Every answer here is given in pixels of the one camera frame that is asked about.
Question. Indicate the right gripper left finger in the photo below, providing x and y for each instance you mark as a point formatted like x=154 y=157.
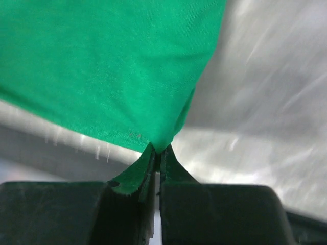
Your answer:
x=119 y=211

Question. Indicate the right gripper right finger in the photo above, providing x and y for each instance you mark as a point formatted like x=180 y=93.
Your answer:
x=195 y=213

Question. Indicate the green t-shirt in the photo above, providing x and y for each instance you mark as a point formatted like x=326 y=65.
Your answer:
x=119 y=71

